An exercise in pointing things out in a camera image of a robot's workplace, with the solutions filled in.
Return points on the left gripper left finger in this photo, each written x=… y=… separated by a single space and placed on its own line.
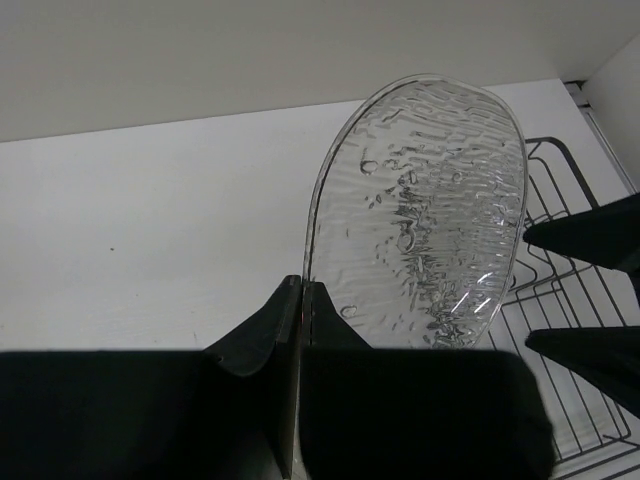
x=221 y=412

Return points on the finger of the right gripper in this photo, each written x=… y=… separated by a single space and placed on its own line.
x=607 y=236
x=607 y=358

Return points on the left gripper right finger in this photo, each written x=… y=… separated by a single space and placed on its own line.
x=369 y=413

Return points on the clear plate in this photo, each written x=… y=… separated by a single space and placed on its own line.
x=416 y=215

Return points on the metal wire dish rack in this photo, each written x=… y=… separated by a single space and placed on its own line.
x=594 y=436

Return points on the aluminium rail right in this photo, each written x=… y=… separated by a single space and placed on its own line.
x=614 y=120

